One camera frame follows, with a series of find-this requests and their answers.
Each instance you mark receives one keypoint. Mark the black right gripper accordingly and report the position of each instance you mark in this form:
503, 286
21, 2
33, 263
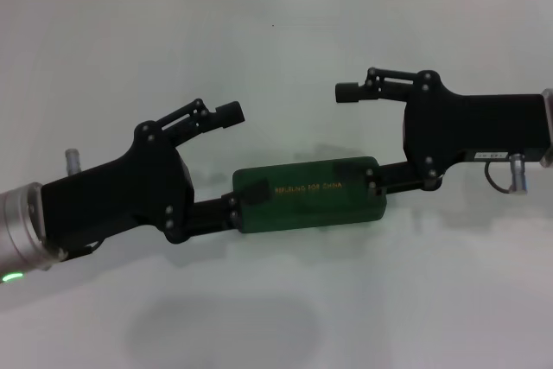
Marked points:
475, 122

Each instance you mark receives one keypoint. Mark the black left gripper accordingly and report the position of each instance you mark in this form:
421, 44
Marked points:
129, 196

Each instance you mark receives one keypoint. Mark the green glasses case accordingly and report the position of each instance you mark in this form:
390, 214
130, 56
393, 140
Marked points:
302, 209

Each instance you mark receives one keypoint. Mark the silver connector on left wrist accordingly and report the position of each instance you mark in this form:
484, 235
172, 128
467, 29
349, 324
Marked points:
73, 161

